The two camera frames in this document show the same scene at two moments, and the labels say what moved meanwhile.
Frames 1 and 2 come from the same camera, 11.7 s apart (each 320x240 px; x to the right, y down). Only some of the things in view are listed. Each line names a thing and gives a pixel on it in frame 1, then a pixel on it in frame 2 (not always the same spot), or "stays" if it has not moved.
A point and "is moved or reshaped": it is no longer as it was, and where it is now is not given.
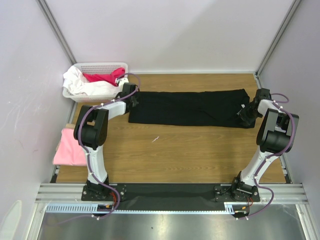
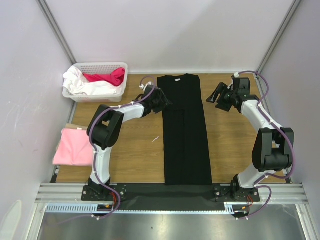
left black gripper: [134, 102] → [164, 101]
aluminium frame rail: [293, 193] stays
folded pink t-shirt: [69, 151] stays
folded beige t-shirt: [70, 126] stays
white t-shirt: [74, 81] stays
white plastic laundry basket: [101, 68] stays
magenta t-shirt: [116, 72] stays
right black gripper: [245, 113] → [223, 97]
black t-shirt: [217, 108] is moved or reshaped
